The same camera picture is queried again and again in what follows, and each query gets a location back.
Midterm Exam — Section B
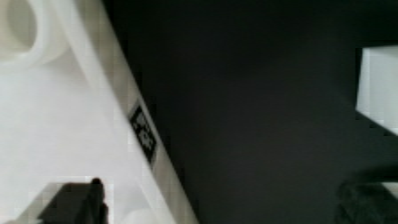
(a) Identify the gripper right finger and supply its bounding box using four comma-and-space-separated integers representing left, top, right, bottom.
334, 183, 398, 224

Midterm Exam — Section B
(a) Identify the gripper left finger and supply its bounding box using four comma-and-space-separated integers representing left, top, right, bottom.
37, 178, 108, 224

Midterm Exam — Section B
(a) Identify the white square tabletop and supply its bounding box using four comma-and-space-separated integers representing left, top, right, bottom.
0, 0, 199, 224

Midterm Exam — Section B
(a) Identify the white obstacle fence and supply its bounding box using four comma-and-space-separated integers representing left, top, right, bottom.
355, 46, 398, 136

